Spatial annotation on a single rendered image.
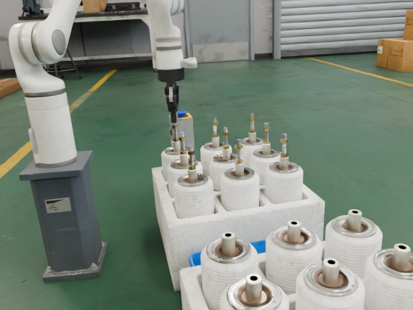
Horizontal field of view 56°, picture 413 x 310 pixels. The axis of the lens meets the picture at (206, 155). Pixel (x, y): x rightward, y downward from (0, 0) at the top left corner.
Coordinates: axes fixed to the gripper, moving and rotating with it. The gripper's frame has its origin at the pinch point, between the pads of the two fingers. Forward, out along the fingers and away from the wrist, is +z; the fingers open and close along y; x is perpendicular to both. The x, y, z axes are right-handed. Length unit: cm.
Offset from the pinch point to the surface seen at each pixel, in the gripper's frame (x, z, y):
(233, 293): 12, 9, 65
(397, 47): 212, 13, -301
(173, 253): 0.0, 24.3, 32.4
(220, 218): 11.3, 17.3, 29.4
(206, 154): 8.9, 11.2, 1.5
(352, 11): 232, -24, -489
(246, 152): 20.9, 12.1, -0.8
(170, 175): -0.9, 12.1, 14.6
